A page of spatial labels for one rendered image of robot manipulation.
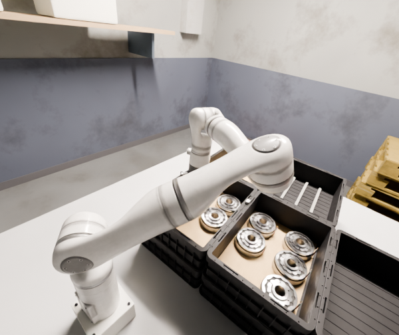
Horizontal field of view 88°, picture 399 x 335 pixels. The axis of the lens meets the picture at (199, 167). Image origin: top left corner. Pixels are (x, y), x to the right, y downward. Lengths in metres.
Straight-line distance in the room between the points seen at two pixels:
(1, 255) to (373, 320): 1.23
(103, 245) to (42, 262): 0.57
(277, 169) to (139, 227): 0.28
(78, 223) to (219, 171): 0.30
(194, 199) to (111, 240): 0.17
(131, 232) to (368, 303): 0.74
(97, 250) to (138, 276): 0.43
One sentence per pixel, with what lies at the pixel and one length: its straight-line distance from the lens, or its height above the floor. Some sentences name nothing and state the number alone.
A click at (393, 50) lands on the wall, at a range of 2.96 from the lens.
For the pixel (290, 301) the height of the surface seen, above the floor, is 0.86.
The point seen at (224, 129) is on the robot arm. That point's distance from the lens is 0.55.
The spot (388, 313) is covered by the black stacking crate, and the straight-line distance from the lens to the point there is 0.93.
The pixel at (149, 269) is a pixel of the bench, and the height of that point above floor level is 0.70.
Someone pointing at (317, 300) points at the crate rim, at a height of 0.93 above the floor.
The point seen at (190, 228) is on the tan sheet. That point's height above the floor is 0.83.
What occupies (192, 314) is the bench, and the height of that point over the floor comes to 0.70.
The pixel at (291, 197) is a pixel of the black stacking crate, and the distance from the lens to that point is 1.12.
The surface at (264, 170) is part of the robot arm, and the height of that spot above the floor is 1.26.
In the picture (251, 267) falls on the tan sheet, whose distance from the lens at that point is 0.77.
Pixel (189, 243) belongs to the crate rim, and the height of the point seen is 0.93.
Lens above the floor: 1.46
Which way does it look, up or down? 34 degrees down
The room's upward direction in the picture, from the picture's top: 8 degrees clockwise
